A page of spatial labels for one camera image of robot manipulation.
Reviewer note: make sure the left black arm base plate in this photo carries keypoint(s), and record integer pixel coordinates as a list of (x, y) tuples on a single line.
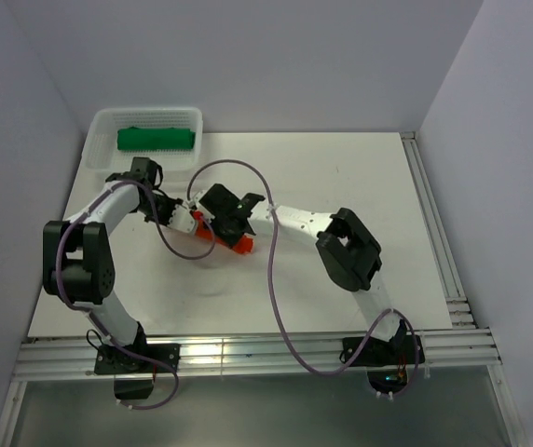
[(155, 358)]

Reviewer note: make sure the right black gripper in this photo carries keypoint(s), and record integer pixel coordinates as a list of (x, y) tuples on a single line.
[(229, 239)]

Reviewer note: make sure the right side aluminium rail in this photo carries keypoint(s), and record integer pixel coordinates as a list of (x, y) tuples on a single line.
[(458, 304)]

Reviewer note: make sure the white perforated plastic basket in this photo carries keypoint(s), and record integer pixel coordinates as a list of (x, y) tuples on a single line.
[(100, 155)]

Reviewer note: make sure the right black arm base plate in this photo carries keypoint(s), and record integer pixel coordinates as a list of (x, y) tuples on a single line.
[(381, 354)]

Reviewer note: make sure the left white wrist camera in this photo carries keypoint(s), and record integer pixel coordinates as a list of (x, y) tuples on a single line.
[(182, 220)]

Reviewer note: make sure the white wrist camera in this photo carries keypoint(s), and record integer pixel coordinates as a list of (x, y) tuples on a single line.
[(194, 203), (182, 220)]

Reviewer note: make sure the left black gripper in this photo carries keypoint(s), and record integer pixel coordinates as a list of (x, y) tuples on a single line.
[(166, 219)]

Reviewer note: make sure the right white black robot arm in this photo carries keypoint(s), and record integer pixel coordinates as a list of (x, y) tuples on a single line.
[(350, 254)]

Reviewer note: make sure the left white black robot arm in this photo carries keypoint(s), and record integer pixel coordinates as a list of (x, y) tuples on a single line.
[(78, 265)]

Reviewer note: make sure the rolled green t shirt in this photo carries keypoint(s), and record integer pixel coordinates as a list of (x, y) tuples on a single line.
[(139, 139)]

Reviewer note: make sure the front aluminium rail frame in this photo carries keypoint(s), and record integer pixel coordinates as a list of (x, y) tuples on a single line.
[(71, 358)]

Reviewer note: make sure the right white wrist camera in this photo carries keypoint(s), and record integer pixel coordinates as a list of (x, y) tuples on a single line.
[(194, 203)]

